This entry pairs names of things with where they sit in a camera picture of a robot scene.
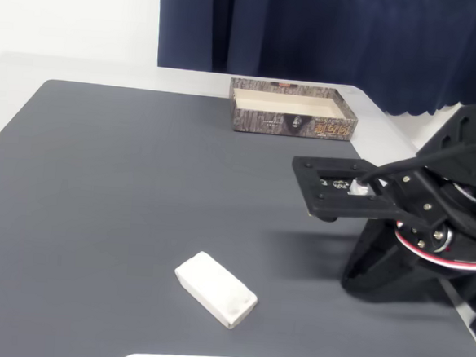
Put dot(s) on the white rectangular block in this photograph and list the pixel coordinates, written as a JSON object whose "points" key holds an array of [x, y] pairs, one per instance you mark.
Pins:
{"points": [[214, 287]]}

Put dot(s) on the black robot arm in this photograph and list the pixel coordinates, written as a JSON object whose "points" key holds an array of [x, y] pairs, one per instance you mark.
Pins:
{"points": [[466, 133]]}

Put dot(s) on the brown patterned cardboard tray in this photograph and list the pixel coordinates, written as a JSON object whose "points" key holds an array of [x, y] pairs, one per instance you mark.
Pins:
{"points": [[266, 121]]}

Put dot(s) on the navy blue curtain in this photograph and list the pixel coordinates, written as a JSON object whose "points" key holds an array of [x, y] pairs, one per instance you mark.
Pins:
{"points": [[313, 32]]}

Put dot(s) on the dark grey desk mat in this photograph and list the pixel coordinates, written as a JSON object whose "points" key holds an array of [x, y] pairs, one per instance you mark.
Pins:
{"points": [[118, 198]]}

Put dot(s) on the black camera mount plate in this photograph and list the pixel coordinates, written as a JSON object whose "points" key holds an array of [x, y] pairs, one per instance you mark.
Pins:
{"points": [[307, 179]]}

